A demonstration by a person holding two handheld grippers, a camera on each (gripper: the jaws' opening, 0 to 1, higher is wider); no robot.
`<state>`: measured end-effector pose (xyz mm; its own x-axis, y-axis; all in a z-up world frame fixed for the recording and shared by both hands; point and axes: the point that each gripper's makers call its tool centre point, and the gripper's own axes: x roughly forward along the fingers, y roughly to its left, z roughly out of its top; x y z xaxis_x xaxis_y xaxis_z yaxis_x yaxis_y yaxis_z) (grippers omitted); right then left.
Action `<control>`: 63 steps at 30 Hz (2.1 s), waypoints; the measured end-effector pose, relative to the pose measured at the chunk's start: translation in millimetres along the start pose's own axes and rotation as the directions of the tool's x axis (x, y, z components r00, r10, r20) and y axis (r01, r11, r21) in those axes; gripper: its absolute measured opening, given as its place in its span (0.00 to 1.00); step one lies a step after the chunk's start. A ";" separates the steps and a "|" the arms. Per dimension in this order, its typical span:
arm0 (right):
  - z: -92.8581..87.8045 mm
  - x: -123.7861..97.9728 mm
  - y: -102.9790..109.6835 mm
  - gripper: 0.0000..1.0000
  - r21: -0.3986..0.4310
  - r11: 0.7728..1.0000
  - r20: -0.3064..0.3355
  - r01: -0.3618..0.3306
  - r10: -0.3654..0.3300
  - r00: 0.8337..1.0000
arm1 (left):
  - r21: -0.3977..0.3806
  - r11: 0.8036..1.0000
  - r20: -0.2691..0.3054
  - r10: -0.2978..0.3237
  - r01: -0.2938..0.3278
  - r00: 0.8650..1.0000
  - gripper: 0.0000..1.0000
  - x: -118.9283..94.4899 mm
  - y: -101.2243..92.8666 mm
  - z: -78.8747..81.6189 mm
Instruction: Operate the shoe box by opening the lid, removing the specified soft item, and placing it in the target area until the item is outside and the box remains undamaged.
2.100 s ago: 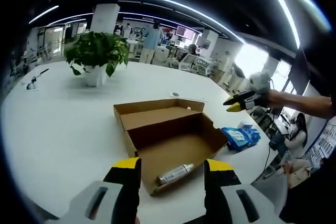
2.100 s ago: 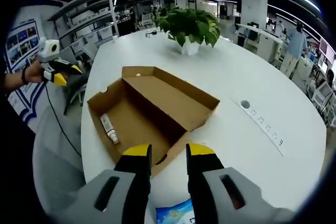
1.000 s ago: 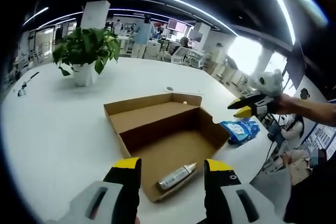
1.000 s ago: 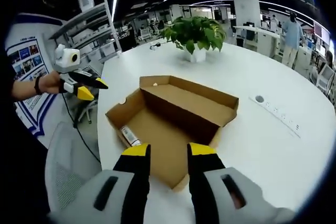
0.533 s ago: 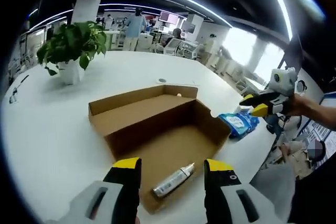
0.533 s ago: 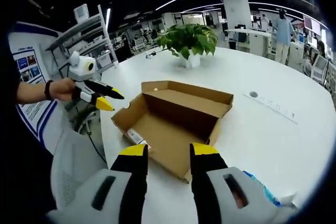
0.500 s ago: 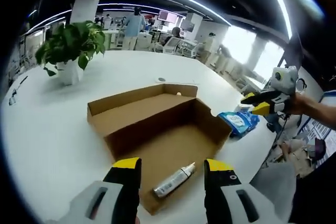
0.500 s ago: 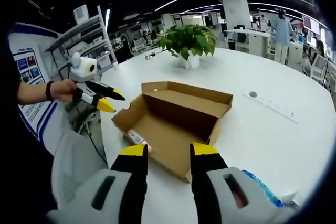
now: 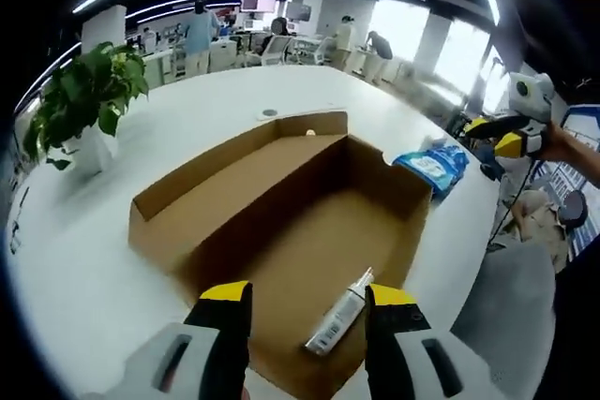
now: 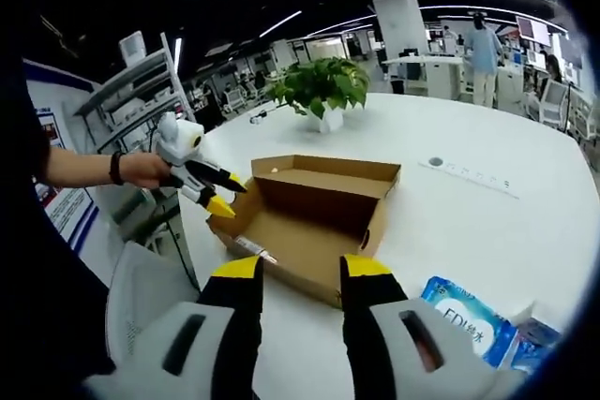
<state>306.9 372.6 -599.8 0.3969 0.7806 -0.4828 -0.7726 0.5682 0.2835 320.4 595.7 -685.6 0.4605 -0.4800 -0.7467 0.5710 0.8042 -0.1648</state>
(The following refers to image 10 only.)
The person's left hand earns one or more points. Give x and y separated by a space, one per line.
145 170

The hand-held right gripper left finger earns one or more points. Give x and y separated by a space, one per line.
234 315

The white spray bottle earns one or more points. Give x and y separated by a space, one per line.
255 249

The wall poster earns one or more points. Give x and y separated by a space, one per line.
61 175

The green plant in white pot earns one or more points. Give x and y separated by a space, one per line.
323 86

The person's dark clothing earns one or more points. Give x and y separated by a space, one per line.
61 306

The brown cardboard shoe box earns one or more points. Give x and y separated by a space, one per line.
304 241

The white square pillar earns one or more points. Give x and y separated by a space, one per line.
398 25

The wall monitor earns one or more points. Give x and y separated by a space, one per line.
532 29

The black wristband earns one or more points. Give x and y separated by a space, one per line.
116 168

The white standing desk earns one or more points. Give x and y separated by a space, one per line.
422 72

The white plastic bag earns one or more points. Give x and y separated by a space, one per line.
145 306

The white office chair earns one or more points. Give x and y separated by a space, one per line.
550 102

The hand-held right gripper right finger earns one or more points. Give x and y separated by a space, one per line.
370 315

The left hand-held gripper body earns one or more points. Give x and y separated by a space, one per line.
180 144

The metal shelf rack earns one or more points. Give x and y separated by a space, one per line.
136 91

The white blue wet wipes pack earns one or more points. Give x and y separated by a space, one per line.
469 320

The table socket strip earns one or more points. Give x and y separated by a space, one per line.
469 177

